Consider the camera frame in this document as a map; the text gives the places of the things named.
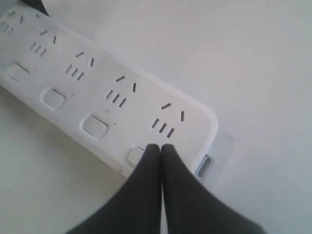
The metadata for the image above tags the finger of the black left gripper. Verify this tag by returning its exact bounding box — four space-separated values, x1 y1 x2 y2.
21 0 49 16

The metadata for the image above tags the white five-outlet power strip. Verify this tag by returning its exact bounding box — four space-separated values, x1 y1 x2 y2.
0 3 218 176

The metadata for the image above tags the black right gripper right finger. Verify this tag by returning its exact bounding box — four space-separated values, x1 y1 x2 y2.
161 144 265 234

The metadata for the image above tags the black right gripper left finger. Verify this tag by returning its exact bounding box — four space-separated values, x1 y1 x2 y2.
69 144 162 234

